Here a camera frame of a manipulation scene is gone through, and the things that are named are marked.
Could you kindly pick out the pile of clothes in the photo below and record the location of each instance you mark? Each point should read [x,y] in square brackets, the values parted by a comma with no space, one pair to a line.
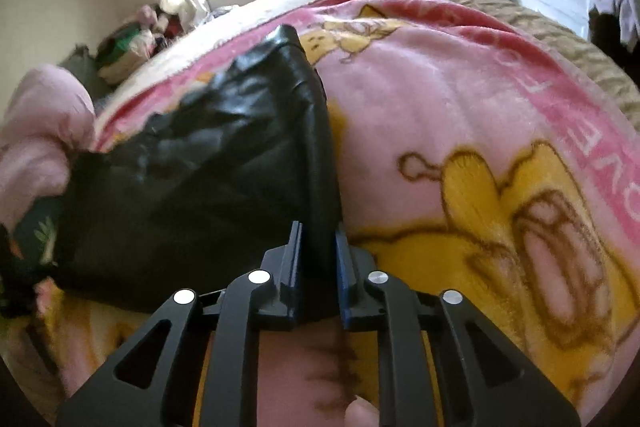
[130,47]

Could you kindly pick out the black leather jacket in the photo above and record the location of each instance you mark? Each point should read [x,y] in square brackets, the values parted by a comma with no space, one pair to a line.
[200,167]

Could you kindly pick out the beige ribbed bedspread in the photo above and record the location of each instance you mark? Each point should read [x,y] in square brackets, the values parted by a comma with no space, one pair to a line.
[575,37]

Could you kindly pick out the dark floral cloth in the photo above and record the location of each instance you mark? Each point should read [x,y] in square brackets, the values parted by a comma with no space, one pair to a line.
[30,252]

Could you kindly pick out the lavender hanging cloth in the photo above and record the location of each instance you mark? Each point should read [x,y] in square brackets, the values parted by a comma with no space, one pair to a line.
[620,2]

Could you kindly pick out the pink printed blanket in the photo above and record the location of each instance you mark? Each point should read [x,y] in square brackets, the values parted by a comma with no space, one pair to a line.
[450,117]

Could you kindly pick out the pink fleece cloth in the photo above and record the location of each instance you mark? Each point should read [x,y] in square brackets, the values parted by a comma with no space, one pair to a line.
[35,132]

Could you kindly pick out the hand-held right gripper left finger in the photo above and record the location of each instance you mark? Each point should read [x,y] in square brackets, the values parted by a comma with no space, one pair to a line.
[295,257]

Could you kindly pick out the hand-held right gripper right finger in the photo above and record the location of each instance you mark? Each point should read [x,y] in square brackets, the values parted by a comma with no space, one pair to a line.
[345,272]

